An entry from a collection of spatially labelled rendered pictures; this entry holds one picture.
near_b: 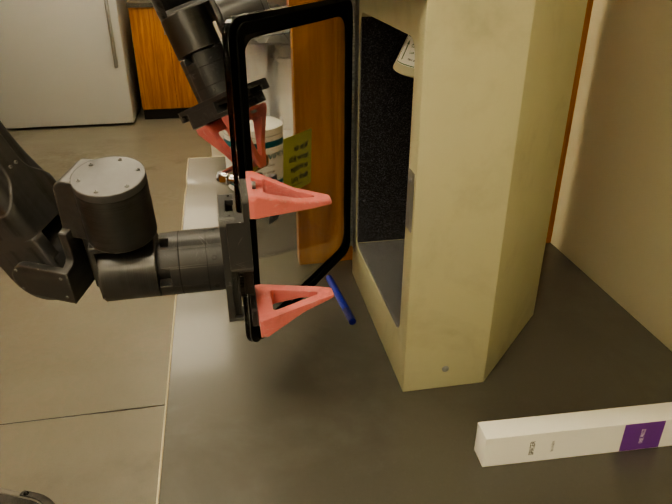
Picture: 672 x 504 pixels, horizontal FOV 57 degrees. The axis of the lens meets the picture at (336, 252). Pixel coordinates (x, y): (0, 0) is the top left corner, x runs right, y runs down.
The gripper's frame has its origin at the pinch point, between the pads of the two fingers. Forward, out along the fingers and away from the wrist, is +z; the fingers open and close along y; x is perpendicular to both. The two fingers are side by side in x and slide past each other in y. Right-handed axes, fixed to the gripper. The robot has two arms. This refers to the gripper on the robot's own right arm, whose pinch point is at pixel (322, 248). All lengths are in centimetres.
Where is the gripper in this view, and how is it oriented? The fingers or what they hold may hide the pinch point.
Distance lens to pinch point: 57.4
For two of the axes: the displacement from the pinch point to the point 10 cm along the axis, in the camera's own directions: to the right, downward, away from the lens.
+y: -0.2, -8.9, -4.6
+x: -1.8, -4.5, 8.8
